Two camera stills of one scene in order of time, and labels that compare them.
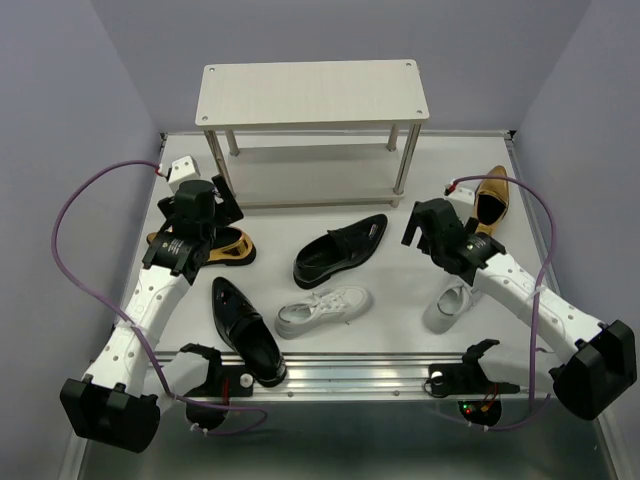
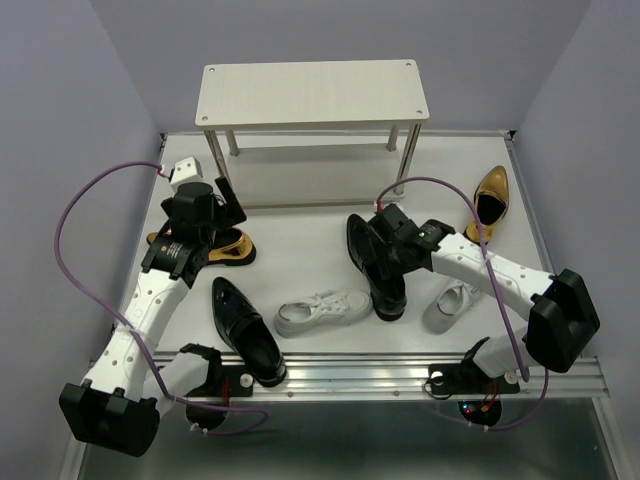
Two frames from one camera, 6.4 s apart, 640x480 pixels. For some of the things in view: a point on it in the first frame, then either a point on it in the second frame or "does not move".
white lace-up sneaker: x=322 y=310 does not move
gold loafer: x=231 y=246 does not move
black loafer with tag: x=337 y=248 to x=386 y=279
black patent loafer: x=253 y=335 does not move
